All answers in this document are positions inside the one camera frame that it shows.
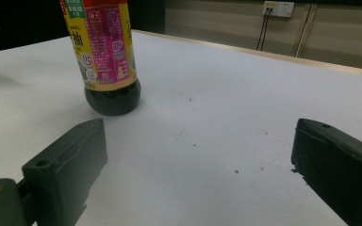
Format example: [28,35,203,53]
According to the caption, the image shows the white wall conduit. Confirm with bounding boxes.
[295,3,314,59]

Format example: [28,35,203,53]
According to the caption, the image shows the dark soy sauce bottle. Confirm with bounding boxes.
[58,0,142,117]

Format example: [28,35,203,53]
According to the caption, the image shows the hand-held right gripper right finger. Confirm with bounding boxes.
[290,118,362,226]

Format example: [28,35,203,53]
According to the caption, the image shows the white wall socket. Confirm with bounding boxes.
[262,0,295,18]

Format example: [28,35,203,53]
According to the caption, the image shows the white table sheet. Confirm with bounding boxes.
[0,29,362,226]

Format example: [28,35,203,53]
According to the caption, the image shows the black socket cable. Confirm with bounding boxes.
[255,8,269,51]
[260,8,273,52]

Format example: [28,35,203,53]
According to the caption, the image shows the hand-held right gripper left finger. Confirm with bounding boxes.
[22,118,108,226]

